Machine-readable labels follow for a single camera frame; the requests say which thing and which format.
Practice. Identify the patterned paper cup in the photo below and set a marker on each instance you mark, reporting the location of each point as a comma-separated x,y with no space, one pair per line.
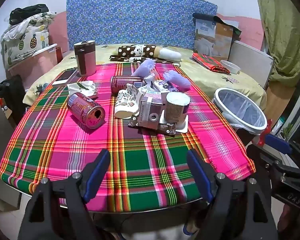
126,102

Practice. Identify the folded red plaid cloth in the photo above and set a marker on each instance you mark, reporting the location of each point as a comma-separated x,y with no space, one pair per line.
209,62

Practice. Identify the red detergent bottle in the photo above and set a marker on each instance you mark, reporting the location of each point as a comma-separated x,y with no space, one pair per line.
261,141

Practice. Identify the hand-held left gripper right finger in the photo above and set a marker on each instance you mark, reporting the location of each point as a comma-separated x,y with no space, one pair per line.
198,177

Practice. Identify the black bag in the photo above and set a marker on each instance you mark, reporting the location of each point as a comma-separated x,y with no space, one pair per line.
27,12

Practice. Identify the pink green plaid cloth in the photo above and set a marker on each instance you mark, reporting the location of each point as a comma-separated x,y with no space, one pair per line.
65,142

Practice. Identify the white smartphone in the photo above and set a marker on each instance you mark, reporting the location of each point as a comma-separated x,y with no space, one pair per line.
65,76

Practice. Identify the pink storage box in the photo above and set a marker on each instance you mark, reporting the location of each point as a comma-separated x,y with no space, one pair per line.
40,62

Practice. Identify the leaf print crumpled tissue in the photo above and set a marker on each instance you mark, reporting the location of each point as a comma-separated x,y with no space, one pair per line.
87,90

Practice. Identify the blue floral headboard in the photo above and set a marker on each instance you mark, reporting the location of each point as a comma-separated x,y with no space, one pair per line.
140,17

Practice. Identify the green curtain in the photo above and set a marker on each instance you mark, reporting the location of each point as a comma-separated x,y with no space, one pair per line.
282,30

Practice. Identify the white rolled towel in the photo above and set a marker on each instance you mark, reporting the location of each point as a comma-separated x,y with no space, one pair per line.
169,54

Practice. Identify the pineapple print bag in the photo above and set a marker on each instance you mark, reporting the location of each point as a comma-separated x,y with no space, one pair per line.
22,42

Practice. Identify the white board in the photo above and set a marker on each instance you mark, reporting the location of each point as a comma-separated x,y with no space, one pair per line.
252,60

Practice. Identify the yellow bedsheet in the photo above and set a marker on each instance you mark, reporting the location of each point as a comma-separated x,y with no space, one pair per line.
207,80

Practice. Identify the brown white thermos jug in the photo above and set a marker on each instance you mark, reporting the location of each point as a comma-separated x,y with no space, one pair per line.
86,60

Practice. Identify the brown polka dot blanket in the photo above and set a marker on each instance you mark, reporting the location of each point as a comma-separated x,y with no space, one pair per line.
130,51

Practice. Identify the red drink can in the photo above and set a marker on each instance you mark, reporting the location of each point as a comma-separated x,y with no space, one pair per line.
125,82
80,105

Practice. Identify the white plastic bowl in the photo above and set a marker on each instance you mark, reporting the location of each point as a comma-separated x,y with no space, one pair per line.
231,67

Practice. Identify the white plastic bag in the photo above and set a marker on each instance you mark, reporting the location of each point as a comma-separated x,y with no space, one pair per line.
15,31

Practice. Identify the white trash bin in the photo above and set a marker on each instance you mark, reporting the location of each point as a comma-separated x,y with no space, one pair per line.
262,128

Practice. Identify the cardboard bedding box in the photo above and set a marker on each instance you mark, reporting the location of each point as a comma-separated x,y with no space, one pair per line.
207,37

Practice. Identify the clear plastic cup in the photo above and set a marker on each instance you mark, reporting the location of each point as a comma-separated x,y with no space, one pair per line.
176,110

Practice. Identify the small potted plant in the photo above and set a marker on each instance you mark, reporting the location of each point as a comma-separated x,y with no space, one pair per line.
286,131

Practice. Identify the white purple drink carton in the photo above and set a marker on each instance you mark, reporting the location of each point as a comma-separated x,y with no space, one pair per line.
162,85

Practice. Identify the black backpack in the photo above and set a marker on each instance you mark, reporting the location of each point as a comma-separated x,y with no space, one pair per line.
12,97

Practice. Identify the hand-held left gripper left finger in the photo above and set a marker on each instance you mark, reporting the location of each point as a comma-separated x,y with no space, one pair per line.
101,170

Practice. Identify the white bottle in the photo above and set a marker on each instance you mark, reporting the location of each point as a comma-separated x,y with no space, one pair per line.
279,125

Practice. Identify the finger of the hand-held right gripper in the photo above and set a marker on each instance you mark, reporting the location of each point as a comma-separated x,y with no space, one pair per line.
278,143
259,155

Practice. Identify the brown snack wrapper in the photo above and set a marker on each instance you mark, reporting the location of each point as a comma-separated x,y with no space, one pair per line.
167,128

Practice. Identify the purple foam fruit net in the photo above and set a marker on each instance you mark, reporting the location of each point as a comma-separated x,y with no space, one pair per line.
177,80
145,67

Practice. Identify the clear plastic bin liner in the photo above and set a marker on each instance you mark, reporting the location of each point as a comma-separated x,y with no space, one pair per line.
239,110

